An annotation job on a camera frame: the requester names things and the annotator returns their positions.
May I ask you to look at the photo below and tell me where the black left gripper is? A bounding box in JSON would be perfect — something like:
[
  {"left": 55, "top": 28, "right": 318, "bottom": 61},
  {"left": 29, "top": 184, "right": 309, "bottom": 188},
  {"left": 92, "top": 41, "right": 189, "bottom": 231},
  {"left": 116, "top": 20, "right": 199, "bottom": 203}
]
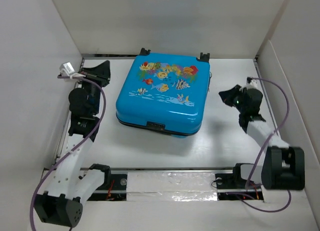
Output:
[{"left": 76, "top": 61, "right": 111, "bottom": 115}]

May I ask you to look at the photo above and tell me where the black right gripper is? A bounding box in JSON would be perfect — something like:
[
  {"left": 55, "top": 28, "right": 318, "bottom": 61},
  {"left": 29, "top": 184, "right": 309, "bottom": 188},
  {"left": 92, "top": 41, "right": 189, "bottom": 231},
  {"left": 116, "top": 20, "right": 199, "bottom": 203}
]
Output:
[{"left": 218, "top": 84, "right": 247, "bottom": 114}]

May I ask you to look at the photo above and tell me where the blue kids suitcase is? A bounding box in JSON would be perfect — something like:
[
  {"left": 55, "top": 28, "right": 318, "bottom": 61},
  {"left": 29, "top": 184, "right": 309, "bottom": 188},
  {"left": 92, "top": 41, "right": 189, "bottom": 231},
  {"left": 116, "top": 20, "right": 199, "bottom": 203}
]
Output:
[{"left": 115, "top": 48, "right": 212, "bottom": 137}]

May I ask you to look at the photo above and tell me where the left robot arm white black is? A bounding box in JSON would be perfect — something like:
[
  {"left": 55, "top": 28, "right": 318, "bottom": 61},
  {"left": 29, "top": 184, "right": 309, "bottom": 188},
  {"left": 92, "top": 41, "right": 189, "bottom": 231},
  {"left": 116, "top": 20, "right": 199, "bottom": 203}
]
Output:
[{"left": 29, "top": 56, "right": 232, "bottom": 228}]

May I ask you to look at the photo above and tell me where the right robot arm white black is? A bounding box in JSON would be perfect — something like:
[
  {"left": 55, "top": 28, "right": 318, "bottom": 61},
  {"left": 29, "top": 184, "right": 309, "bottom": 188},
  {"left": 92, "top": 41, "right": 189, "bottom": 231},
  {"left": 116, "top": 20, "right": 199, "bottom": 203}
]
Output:
[{"left": 219, "top": 85, "right": 305, "bottom": 191}]

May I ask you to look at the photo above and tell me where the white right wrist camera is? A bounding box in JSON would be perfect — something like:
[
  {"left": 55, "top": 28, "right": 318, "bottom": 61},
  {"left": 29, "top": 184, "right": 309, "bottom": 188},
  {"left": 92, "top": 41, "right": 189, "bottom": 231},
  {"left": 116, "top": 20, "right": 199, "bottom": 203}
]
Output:
[{"left": 245, "top": 77, "right": 259, "bottom": 89}]

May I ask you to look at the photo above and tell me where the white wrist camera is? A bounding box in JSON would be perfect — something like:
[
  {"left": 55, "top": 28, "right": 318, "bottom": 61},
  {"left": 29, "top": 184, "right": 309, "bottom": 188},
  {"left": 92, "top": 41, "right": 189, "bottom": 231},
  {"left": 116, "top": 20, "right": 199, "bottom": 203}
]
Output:
[
  {"left": 58, "top": 62, "right": 84, "bottom": 79},
  {"left": 245, "top": 77, "right": 259, "bottom": 89}
]

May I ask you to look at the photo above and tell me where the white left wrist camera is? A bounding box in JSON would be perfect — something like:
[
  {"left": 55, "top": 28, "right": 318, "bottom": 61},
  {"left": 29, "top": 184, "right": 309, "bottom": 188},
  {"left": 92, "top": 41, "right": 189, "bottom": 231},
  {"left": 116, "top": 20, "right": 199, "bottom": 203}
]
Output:
[{"left": 58, "top": 62, "right": 84, "bottom": 79}]

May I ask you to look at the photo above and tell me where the metal base rail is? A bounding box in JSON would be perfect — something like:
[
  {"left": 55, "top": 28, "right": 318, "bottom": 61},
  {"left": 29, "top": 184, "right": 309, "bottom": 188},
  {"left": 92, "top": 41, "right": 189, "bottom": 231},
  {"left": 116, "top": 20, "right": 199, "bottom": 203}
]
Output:
[{"left": 89, "top": 168, "right": 264, "bottom": 202}]

